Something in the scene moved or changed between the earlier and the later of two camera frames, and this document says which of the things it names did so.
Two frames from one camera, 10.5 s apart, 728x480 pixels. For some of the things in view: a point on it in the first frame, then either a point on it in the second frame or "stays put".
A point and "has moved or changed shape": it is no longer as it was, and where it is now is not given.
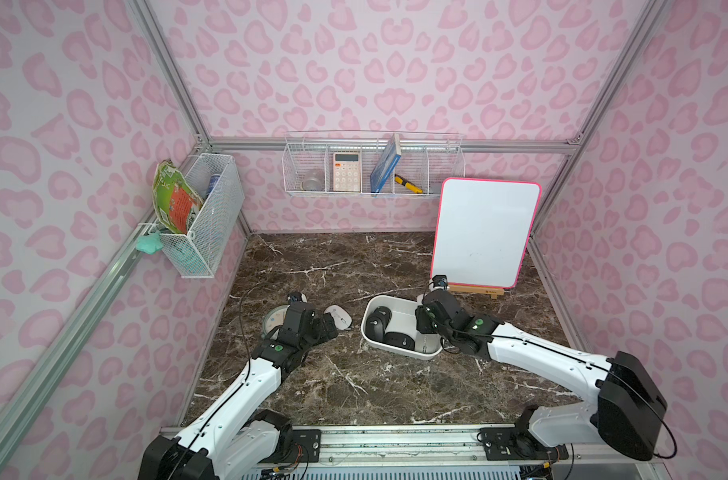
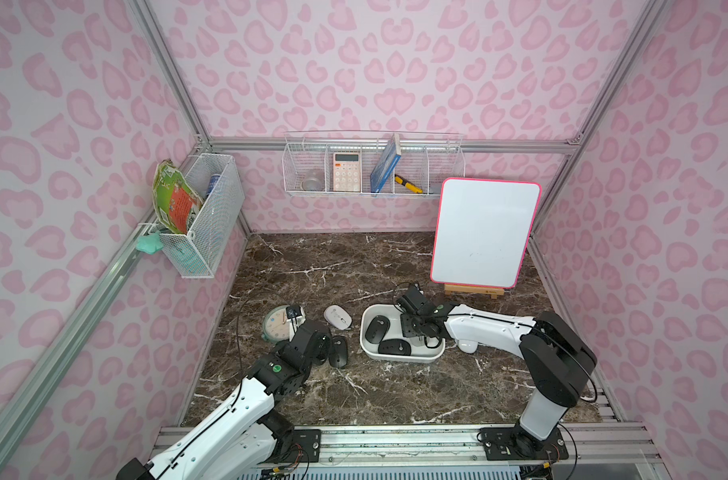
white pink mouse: (340, 316) stays put
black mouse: (377, 323) → (339, 352)
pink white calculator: (346, 172) stays put
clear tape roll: (312, 184) stays put
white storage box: (390, 324) has moved or changed shape
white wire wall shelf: (370, 162) stays put
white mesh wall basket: (219, 180) stays put
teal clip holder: (151, 243) stays put
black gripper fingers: (400, 339) → (377, 329)
